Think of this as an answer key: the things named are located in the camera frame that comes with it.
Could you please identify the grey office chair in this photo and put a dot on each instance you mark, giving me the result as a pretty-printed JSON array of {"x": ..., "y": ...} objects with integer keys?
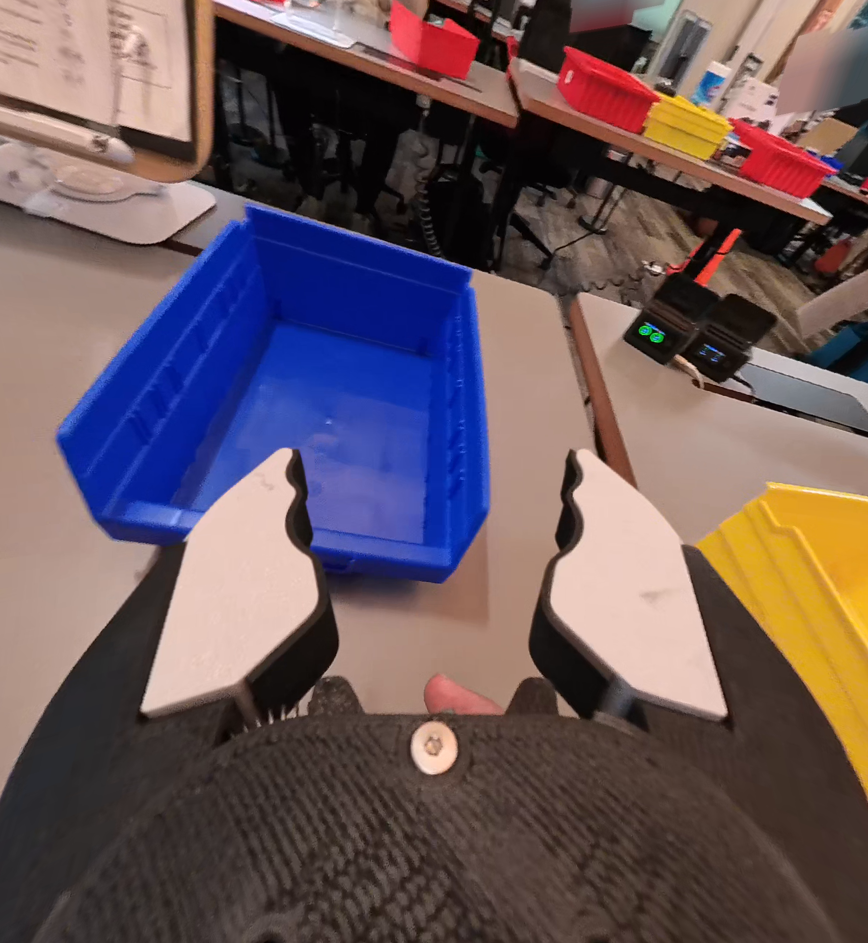
[{"x": 846, "y": 302}]

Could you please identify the long background table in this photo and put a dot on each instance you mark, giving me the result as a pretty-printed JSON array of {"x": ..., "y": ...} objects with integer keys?
[
  {"x": 699, "y": 166},
  {"x": 375, "y": 63}
]

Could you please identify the black charger with blue display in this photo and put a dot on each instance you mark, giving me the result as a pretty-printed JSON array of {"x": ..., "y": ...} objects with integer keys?
[{"x": 736, "y": 331}]

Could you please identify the white box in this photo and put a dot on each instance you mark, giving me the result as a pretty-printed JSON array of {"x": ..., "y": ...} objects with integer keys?
[{"x": 756, "y": 99}]

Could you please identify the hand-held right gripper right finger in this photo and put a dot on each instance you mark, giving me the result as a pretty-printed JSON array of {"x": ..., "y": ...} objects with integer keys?
[{"x": 625, "y": 589}]

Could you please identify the blue plastic bin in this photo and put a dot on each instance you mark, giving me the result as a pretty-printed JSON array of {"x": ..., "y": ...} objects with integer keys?
[{"x": 345, "y": 412}]

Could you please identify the grey laptop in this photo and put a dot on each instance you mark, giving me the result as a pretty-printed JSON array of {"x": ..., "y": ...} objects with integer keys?
[{"x": 817, "y": 390}]

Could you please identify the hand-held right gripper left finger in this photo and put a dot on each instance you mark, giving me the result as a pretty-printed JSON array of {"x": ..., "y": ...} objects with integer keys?
[{"x": 235, "y": 589}]

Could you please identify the small yellow plastic bin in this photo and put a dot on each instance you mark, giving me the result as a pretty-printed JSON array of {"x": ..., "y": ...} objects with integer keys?
[{"x": 688, "y": 129}]

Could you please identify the person's right hand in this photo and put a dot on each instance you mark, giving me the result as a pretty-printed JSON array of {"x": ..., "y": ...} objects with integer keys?
[{"x": 457, "y": 698}]

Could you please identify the large yellow plastic bin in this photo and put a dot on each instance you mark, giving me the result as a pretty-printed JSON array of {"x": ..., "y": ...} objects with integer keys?
[{"x": 846, "y": 604}]

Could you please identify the black charger with green display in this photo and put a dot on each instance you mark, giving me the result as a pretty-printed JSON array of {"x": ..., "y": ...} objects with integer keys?
[{"x": 673, "y": 309}]

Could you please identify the white wipes canister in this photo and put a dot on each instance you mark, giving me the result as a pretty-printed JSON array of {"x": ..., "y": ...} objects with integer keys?
[{"x": 712, "y": 85}]

